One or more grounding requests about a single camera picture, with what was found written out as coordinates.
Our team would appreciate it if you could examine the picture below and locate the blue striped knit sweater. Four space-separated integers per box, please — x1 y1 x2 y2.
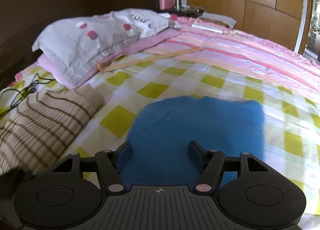
119 96 265 187

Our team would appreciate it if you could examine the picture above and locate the beige brown striped folded sweater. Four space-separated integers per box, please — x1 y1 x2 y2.
1 84 104 175

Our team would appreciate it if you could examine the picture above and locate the yellow white checkered bedsheet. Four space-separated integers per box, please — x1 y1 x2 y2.
0 55 320 230

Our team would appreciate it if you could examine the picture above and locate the pink pillow under white pillow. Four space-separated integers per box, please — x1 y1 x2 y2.
36 28 181 89

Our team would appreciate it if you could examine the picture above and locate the pink striped quilt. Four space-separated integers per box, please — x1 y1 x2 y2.
147 17 319 104

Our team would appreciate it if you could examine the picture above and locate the white pillow with pink dots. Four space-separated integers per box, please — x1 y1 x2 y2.
31 9 172 85

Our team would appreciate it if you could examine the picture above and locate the white folded cloth on nightstand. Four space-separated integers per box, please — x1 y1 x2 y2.
199 12 237 29

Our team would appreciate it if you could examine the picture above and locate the pink storage box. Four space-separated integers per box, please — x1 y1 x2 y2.
159 0 175 10

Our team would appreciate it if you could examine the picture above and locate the steel thermos cup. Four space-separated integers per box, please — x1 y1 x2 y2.
174 0 182 11

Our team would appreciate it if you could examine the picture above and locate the black cable on bed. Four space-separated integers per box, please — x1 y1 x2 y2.
0 72 57 118

